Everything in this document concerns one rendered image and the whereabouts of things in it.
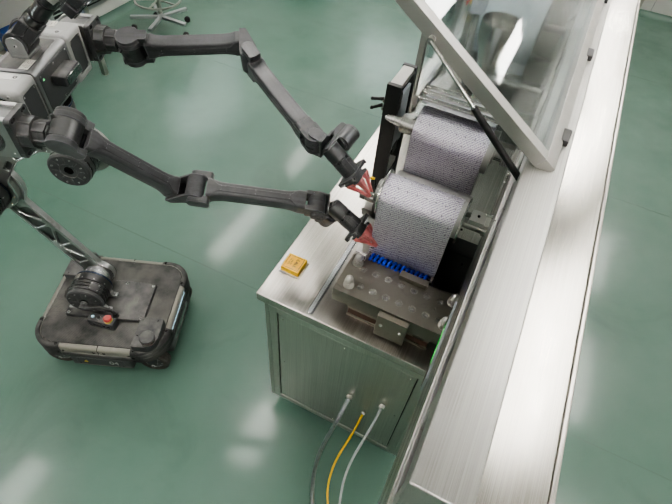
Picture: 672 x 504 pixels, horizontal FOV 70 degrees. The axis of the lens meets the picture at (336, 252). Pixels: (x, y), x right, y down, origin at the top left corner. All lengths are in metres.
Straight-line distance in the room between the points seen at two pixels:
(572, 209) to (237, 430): 1.74
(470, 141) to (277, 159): 2.18
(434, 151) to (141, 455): 1.80
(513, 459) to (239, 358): 1.83
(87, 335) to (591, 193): 2.13
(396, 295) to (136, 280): 1.51
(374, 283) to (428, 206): 0.31
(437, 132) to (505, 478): 1.02
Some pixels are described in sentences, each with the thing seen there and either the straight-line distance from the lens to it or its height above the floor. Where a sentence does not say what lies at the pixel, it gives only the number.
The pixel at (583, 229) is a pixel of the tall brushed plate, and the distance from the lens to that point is 1.34.
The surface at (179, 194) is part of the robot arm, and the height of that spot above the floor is 1.17.
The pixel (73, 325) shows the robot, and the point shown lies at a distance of 2.59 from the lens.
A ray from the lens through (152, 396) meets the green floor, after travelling 2.57.
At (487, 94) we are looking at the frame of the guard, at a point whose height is 1.78.
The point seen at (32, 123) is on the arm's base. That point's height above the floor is 1.48.
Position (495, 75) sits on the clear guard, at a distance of 1.10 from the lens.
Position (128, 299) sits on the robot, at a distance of 2.56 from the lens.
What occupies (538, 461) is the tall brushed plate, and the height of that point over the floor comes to 1.44.
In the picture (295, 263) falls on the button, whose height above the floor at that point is 0.92.
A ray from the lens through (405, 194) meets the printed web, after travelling 1.45.
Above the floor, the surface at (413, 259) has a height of 1.08.
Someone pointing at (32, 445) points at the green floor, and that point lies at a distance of 2.66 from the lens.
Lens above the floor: 2.28
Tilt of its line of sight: 50 degrees down
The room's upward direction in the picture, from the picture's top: 6 degrees clockwise
